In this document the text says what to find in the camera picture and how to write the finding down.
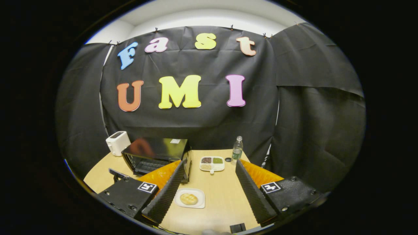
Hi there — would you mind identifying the white divided plate with grains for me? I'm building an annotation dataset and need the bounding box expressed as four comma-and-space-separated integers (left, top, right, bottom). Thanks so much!
200, 156, 225, 175

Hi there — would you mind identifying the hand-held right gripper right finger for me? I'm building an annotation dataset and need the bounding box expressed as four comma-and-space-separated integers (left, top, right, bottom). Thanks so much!
235, 159, 327, 228

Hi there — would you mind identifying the round golden bread bun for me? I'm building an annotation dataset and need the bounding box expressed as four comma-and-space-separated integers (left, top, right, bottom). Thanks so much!
180, 193, 198, 206

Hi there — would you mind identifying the white toaster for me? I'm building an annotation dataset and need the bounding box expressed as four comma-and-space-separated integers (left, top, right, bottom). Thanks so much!
105, 131, 131, 157

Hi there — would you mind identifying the black electric oven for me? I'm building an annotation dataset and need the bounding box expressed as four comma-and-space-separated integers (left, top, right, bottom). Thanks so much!
109, 137, 193, 183

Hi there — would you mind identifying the black backdrop cloth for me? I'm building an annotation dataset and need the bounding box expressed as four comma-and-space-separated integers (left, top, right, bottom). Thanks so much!
55, 22, 366, 193

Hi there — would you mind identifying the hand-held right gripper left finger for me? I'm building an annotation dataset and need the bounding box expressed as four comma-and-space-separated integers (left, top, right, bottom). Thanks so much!
94, 160, 184, 227

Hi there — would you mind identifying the clear plastic water bottle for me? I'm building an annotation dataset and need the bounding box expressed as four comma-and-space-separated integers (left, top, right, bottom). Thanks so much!
232, 136, 243, 164

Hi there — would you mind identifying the white square plate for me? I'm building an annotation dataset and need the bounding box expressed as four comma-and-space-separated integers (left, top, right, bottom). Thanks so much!
174, 188, 205, 209

